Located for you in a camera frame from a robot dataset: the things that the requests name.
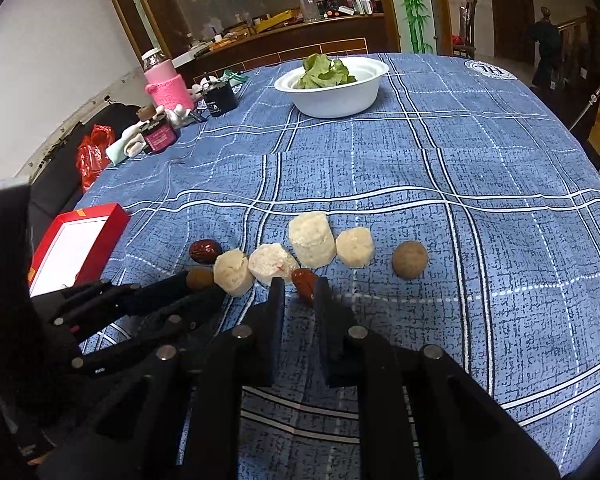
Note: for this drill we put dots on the clear pitcher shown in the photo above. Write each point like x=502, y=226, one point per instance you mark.
x=308, y=7

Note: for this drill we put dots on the red box with white inside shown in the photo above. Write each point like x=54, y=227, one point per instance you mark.
x=72, y=250

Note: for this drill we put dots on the black cup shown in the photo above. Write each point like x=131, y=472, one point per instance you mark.
x=220, y=97

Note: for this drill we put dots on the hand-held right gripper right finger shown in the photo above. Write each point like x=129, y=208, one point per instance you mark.
x=335, y=330

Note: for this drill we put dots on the blue plaid tablecloth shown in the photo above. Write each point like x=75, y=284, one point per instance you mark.
x=430, y=185

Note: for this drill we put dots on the red date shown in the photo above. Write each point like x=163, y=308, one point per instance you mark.
x=304, y=282
x=205, y=251

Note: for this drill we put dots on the bamboo painted pillar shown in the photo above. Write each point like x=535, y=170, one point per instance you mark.
x=415, y=5

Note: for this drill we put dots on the wooden chair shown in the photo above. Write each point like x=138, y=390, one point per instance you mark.
x=466, y=30

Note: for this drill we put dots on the black chair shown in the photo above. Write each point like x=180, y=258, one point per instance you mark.
x=65, y=185

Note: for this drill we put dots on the brown longan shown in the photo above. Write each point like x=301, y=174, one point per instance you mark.
x=410, y=259
x=201, y=278

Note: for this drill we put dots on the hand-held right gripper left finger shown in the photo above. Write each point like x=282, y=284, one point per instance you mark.
x=270, y=330

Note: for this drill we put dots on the yellow box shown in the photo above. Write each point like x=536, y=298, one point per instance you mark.
x=276, y=20

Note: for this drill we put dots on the red plastic bag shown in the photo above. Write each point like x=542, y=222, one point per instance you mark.
x=95, y=160

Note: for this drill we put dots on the wooden counter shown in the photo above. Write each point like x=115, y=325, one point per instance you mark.
x=305, y=42

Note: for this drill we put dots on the white bowl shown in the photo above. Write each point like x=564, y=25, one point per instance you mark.
x=335, y=100

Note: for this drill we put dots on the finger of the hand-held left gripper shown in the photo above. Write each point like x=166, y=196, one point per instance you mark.
x=150, y=295
x=180, y=317

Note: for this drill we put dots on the white cloth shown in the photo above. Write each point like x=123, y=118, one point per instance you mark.
x=125, y=147

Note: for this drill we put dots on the peeled banana chunk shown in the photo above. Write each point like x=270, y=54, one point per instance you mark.
x=234, y=272
x=311, y=239
x=355, y=246
x=272, y=263

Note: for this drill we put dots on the pink sleeved bottle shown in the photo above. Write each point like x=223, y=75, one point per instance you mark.
x=166, y=85

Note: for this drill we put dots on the wooden door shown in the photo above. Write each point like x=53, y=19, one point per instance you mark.
x=510, y=10

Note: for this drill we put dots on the green lettuce leaves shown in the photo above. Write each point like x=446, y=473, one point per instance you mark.
x=325, y=72

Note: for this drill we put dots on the dark jar with pink label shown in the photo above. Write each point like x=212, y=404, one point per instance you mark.
x=159, y=135

